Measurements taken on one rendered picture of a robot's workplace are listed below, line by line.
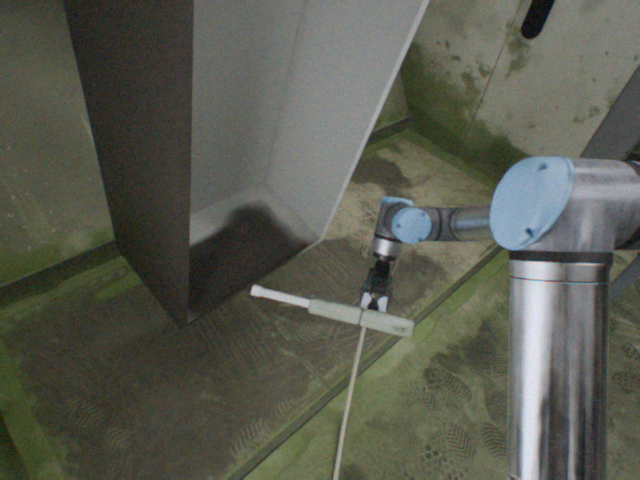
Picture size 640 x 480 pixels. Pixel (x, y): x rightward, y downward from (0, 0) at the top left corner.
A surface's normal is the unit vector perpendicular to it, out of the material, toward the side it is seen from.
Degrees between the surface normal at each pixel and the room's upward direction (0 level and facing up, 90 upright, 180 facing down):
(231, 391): 0
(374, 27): 90
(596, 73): 90
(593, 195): 39
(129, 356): 0
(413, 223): 57
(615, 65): 90
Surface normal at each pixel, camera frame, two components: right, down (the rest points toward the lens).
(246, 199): 0.27, -0.58
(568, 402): -0.24, 0.00
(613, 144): -0.72, 0.42
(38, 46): 0.64, 0.10
